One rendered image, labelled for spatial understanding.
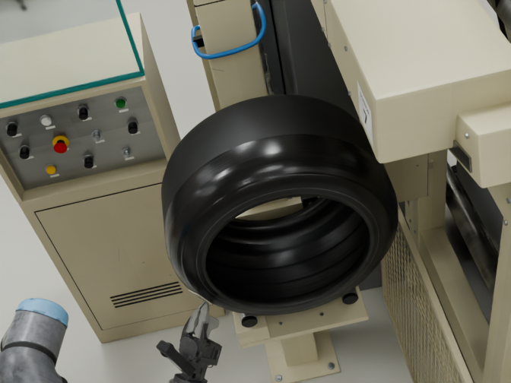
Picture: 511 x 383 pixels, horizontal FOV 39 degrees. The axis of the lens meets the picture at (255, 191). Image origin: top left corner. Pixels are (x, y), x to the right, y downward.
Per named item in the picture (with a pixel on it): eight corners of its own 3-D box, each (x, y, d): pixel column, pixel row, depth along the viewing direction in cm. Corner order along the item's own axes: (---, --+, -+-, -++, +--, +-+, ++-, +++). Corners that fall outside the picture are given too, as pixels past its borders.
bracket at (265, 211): (216, 237, 224) (209, 216, 217) (340, 209, 223) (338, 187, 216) (217, 245, 221) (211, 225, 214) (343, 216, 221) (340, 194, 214)
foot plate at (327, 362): (261, 330, 298) (261, 327, 296) (325, 316, 298) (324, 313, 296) (273, 387, 279) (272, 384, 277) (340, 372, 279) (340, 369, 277)
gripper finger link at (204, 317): (220, 304, 186) (210, 338, 186) (202, 301, 182) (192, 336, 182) (227, 308, 184) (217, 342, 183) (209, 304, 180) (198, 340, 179)
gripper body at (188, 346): (206, 334, 190) (193, 378, 189) (180, 330, 184) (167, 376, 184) (223, 343, 184) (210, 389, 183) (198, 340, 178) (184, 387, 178)
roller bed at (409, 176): (362, 163, 229) (357, 90, 207) (407, 153, 228) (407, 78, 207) (379, 207, 215) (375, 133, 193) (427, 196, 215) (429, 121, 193)
